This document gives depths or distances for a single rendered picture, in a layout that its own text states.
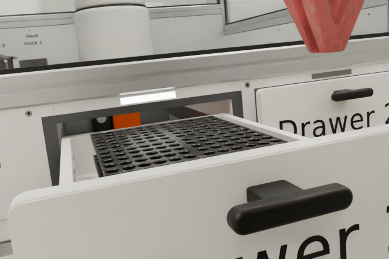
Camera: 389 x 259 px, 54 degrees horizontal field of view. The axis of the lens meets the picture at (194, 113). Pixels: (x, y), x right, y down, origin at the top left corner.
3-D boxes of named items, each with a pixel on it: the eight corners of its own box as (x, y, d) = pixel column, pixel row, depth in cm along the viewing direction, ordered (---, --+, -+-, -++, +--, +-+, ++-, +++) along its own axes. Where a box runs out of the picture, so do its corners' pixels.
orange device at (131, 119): (142, 128, 92) (139, 104, 91) (94, 135, 88) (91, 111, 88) (138, 125, 96) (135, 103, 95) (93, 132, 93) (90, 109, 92)
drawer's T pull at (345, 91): (374, 96, 61) (374, 87, 61) (335, 102, 59) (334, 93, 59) (358, 94, 65) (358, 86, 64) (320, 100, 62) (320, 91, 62)
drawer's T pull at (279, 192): (355, 208, 22) (355, 185, 22) (235, 240, 19) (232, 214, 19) (316, 189, 25) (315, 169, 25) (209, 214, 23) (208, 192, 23)
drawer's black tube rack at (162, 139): (301, 209, 37) (297, 144, 36) (117, 255, 32) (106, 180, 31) (216, 157, 58) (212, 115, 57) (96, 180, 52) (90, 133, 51)
